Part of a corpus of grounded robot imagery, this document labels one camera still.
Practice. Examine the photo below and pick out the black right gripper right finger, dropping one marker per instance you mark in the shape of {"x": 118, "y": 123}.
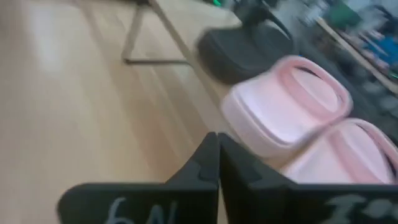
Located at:
{"x": 264, "y": 199}

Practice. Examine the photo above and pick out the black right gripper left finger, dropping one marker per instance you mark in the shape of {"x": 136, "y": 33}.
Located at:
{"x": 186, "y": 199}

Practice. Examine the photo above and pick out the pink slide sandal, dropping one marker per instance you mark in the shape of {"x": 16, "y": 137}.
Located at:
{"x": 280, "y": 118}
{"x": 351, "y": 155}

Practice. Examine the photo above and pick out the black slide sandal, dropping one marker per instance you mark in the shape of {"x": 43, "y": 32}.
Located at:
{"x": 242, "y": 53}

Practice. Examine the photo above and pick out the wooden shelf with black frame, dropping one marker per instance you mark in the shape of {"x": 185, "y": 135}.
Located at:
{"x": 192, "y": 15}

